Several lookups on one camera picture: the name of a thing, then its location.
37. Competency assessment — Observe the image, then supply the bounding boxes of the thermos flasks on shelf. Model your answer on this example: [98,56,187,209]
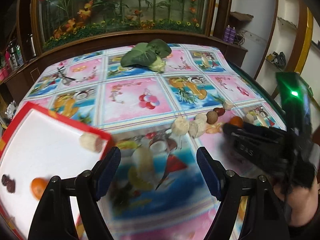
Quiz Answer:
[8,34,36,69]

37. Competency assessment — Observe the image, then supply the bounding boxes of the red white tray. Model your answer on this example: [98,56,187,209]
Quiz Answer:
[1,102,114,239]

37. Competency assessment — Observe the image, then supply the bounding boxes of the small beige chunk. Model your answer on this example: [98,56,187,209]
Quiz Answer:
[223,100,233,111]

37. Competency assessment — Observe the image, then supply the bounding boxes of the black eyeglasses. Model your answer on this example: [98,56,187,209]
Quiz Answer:
[57,67,76,86]

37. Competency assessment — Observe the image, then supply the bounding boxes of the dark red date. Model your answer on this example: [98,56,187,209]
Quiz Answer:
[213,107,226,116]

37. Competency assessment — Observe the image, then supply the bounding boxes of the colourful fruit print tablecloth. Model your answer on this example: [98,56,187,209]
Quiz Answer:
[22,44,285,239]

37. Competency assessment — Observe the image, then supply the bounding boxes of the purple bottles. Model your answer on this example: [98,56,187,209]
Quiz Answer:
[222,25,236,44]

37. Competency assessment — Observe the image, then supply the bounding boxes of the dark dates in tray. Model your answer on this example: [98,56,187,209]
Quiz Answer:
[1,174,16,193]

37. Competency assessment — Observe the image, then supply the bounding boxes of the beige chunk on tablecloth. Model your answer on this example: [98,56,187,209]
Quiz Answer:
[171,116,190,135]

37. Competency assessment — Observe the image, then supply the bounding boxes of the orange mandarin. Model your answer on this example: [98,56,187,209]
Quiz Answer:
[30,177,48,200]
[229,116,244,128]

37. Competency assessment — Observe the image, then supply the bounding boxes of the plant display glass case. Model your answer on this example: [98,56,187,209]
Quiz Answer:
[31,0,215,51]

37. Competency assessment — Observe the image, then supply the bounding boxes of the beige chunk pair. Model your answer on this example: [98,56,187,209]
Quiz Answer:
[188,113,207,138]

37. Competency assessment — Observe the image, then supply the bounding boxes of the green leafy vegetable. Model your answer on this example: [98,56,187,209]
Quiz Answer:
[120,39,172,73]

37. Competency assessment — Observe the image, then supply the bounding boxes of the right hand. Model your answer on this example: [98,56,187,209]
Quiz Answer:
[286,177,318,227]

